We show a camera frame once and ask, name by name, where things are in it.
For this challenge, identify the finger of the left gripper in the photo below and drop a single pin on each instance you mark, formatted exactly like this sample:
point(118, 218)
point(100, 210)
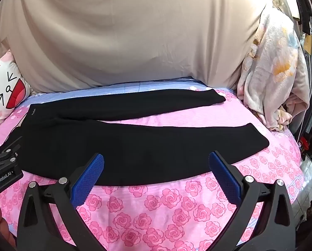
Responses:
point(12, 137)

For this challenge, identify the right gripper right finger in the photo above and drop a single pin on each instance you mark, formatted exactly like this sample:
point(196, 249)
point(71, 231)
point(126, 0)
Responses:
point(274, 229)

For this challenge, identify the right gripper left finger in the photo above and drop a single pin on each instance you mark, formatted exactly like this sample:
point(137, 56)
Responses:
point(37, 228)

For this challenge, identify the black pants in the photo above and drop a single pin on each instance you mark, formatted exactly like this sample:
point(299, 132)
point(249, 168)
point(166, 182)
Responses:
point(60, 136)

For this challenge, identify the white cartoon face pillow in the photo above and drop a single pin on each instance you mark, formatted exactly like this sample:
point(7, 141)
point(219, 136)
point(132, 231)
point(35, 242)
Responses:
point(13, 87)

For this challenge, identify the large beige pillow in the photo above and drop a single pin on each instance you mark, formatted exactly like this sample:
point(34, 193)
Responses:
point(65, 45)

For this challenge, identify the pink rose bedsheet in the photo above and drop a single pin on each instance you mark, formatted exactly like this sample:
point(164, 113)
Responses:
point(180, 215)

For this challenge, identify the floral beige blanket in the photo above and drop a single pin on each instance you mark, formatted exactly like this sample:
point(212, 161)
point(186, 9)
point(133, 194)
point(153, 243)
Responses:
point(274, 82)

